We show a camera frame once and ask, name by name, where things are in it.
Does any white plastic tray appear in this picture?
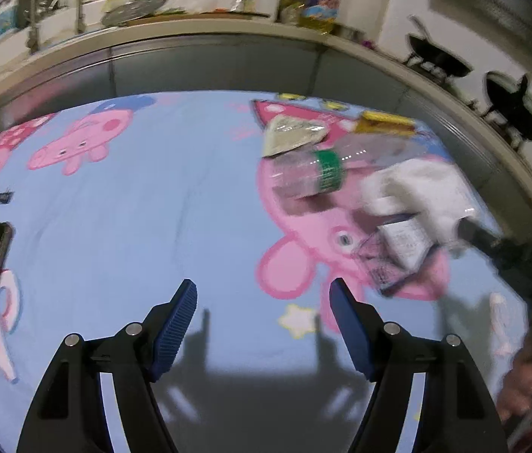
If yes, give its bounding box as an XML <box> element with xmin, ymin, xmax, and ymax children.
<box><xmin>167</xmin><ymin>0</ymin><xmax>248</xmax><ymax>12</ymax></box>

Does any white tissue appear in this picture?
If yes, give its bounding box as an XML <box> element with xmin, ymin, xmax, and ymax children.
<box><xmin>360</xmin><ymin>158</ymin><xmax>476</xmax><ymax>256</ymax></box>

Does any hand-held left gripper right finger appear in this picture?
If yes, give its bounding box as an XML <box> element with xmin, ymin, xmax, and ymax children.
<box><xmin>329</xmin><ymin>277</ymin><xmax>507</xmax><ymax>453</ymax></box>

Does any steel bowl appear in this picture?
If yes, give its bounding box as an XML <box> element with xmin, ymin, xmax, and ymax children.
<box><xmin>336</xmin><ymin>23</ymin><xmax>365</xmax><ymax>42</ymax></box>

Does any blue and white detergent container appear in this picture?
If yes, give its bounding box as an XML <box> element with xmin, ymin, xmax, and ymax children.
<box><xmin>0</xmin><ymin>0</ymin><xmax>21</xmax><ymax>41</ymax></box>

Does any clear plastic wrapper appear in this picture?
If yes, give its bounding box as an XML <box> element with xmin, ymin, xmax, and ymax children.
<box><xmin>262</xmin><ymin>116</ymin><xmax>329</xmax><ymax>159</ymax></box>

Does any cartoon pig printed cloth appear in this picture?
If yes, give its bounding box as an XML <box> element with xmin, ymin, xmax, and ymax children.
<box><xmin>0</xmin><ymin>91</ymin><xmax>532</xmax><ymax>453</ymax></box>

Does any black frying pan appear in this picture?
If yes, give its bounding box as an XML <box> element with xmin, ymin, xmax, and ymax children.
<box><xmin>402</xmin><ymin>16</ymin><xmax>474</xmax><ymax>79</ymax></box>

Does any clear bottle with green label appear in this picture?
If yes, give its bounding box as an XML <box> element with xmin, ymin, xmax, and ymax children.
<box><xmin>268</xmin><ymin>139</ymin><xmax>418</xmax><ymax>201</ymax></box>

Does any black wok with wooden handle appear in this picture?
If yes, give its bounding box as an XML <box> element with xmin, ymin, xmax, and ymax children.
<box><xmin>483</xmin><ymin>72</ymin><xmax>532</xmax><ymax>142</ymax></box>

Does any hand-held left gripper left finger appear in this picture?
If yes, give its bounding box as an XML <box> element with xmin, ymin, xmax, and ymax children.
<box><xmin>15</xmin><ymin>279</ymin><xmax>199</xmax><ymax>453</ymax></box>

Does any long wooden cutting board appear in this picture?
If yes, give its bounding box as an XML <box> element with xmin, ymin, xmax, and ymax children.
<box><xmin>119</xmin><ymin>9</ymin><xmax>267</xmax><ymax>22</ymax></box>

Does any long yellow box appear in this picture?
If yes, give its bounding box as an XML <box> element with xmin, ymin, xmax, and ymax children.
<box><xmin>356</xmin><ymin>111</ymin><xmax>416</xmax><ymax>135</ymax></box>

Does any large cooking oil bottle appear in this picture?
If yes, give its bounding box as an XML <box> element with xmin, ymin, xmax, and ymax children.
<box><xmin>296</xmin><ymin>0</ymin><xmax>342</xmax><ymax>34</ymax></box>

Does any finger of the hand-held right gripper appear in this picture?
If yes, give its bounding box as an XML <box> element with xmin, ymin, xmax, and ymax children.
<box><xmin>456</xmin><ymin>219</ymin><xmax>507</xmax><ymax>259</ymax></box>

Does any person's right hand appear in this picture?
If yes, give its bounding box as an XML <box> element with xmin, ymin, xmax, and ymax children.
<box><xmin>496</xmin><ymin>340</ymin><xmax>532</xmax><ymax>435</ymax></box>

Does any round glass pot lid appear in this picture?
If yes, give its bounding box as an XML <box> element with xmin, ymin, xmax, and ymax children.
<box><xmin>100</xmin><ymin>0</ymin><xmax>167</xmax><ymax>26</ymax></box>

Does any kitchen counter with grey cabinets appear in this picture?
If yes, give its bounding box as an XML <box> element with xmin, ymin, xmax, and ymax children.
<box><xmin>0</xmin><ymin>14</ymin><xmax>532</xmax><ymax>232</ymax></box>

